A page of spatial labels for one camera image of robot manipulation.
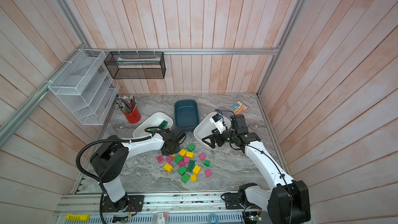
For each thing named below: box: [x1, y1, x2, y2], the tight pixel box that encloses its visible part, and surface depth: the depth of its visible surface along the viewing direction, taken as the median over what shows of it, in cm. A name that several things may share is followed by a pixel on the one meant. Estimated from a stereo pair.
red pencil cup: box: [124, 108, 142, 124], surface depth 100 cm
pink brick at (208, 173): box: [204, 169, 213, 178], surface depth 83 cm
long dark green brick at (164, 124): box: [158, 120, 169, 129], surface depth 103 cm
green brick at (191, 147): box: [187, 143, 196, 152], surface depth 92 cm
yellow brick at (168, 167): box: [163, 162, 174, 173], surface depth 84 cm
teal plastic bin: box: [174, 99, 200, 132], surface depth 109 cm
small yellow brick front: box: [190, 174, 198, 182], surface depth 82 cm
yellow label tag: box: [65, 213, 91, 222], surface depth 70 cm
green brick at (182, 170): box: [177, 165, 187, 177], surface depth 83 cm
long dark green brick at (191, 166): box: [186, 160, 196, 174], surface depth 86 cm
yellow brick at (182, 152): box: [178, 148, 188, 158], surface depth 89 cm
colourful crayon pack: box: [232, 100, 249, 115], surface depth 113 cm
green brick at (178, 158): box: [174, 154, 183, 164], surface depth 87 cm
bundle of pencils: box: [114, 93, 138, 114], surface depth 100 cm
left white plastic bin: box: [132, 112, 174, 138], surface depth 103 cm
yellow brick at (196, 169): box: [192, 164, 202, 176], surface depth 83 cm
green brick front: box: [180, 173, 191, 184], surface depth 83 cm
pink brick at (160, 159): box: [156, 155, 164, 164], surface depth 89 cm
